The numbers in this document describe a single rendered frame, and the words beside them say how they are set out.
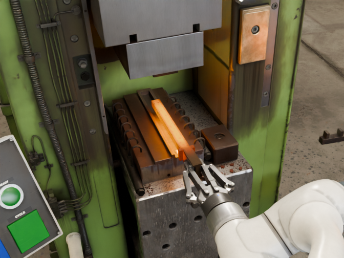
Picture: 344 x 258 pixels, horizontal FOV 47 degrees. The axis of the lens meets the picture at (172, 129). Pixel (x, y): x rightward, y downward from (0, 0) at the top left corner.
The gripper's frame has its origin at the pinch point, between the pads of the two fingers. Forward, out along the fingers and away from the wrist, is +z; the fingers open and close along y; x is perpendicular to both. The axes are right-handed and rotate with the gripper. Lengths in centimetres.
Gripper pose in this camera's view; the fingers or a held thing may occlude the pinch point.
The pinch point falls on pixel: (191, 161)
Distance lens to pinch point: 109.6
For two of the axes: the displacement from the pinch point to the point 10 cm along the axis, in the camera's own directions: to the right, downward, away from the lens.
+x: -0.4, -8.1, -5.8
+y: 9.5, -2.1, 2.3
